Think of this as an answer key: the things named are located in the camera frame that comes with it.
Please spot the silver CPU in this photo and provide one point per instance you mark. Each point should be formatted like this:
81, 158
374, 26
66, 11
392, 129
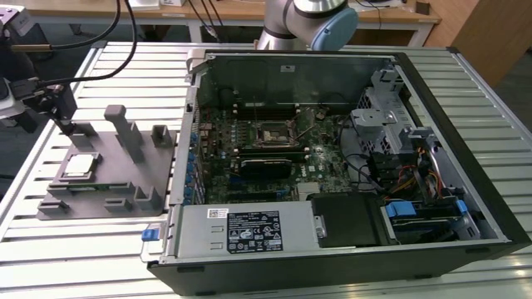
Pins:
80, 165

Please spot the CPU socket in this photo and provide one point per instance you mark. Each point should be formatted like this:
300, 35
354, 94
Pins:
273, 134

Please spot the black mesh wastebasket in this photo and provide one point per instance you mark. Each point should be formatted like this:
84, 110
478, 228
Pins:
41, 34

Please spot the grey parts rack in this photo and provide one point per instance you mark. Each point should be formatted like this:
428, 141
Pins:
116, 174

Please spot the green RAM stick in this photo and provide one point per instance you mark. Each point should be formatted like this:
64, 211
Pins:
101, 187

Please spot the wooden desk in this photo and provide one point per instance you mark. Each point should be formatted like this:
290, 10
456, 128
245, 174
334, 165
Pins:
82, 12

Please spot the white labelled box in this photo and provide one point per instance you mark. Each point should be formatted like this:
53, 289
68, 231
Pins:
172, 2

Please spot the black RAM slot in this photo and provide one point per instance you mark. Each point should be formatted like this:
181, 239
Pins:
298, 159
269, 152
246, 110
246, 106
269, 149
246, 113
246, 117
269, 155

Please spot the blue case latch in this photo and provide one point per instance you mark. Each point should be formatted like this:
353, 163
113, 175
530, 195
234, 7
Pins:
150, 235

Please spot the silver power supply unit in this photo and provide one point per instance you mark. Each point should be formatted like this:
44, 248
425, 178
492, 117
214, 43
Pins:
194, 227

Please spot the black graphics card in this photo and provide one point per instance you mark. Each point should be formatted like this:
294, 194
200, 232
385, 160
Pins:
265, 169

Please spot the black expansion slot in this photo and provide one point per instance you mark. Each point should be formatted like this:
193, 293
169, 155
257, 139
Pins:
249, 196

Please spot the coin cell battery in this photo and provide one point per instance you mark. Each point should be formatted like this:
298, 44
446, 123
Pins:
320, 115

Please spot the silver chipset heatsink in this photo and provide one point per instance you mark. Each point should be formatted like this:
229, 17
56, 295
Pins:
309, 188

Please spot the green motherboard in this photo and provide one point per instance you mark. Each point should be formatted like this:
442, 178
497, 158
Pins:
328, 162

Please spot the silver drive cage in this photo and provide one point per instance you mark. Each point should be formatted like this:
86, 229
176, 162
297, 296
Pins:
369, 116

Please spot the black drive bay cover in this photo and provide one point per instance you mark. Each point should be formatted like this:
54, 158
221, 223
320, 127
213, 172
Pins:
344, 218

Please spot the black PC case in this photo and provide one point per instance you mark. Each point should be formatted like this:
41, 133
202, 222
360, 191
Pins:
290, 277

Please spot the blue disk carrier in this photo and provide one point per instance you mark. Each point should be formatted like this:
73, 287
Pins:
398, 211

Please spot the small black box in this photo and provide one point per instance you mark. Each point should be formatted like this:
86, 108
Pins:
422, 7

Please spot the blue latch tab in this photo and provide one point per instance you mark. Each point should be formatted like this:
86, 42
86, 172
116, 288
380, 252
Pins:
458, 208

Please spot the wooden cabinet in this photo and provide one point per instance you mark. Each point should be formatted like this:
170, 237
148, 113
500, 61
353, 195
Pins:
490, 31

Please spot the wrist camera with black bracket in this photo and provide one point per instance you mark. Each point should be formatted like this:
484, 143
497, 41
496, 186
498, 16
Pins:
8, 96

